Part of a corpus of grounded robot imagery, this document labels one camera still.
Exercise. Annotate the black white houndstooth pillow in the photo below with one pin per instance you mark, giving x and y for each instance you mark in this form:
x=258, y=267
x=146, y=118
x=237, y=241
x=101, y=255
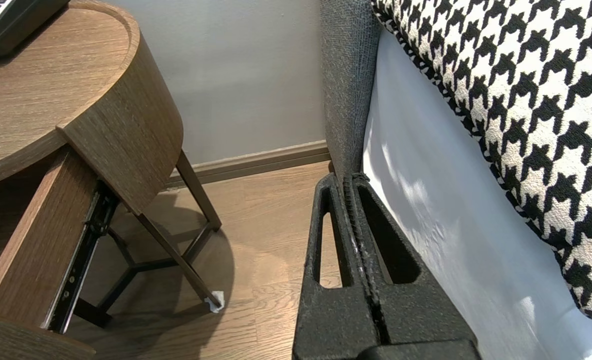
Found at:
x=526, y=125

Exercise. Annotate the black metal drawer slide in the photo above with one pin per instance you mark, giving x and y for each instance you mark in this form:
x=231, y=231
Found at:
x=83, y=250

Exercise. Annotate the grey-brown baseboard strip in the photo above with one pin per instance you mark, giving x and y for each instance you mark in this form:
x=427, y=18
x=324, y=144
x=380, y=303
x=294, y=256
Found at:
x=251, y=161

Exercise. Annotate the black telephone base white keypad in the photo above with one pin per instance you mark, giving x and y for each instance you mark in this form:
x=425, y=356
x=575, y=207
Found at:
x=21, y=25

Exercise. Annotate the curved-front wooden drawer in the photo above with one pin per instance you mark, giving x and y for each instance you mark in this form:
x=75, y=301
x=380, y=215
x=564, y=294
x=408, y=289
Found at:
x=31, y=250

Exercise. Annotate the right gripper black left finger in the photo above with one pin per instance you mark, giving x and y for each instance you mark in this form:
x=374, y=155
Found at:
x=326, y=320

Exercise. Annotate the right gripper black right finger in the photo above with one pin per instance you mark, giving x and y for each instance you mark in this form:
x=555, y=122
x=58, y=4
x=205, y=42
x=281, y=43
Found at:
x=421, y=315

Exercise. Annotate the round wooden side table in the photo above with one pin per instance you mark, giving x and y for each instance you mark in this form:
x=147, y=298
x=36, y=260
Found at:
x=36, y=90

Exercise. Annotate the grey fabric headboard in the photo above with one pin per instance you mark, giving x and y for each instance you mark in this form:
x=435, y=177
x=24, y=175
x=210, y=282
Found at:
x=348, y=75

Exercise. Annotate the white bed sheet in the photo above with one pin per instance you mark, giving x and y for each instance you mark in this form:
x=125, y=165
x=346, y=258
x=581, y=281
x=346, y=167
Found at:
x=451, y=225

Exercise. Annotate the white table foot pad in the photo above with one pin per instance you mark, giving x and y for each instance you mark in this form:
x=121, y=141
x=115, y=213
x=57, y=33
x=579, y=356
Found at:
x=215, y=301

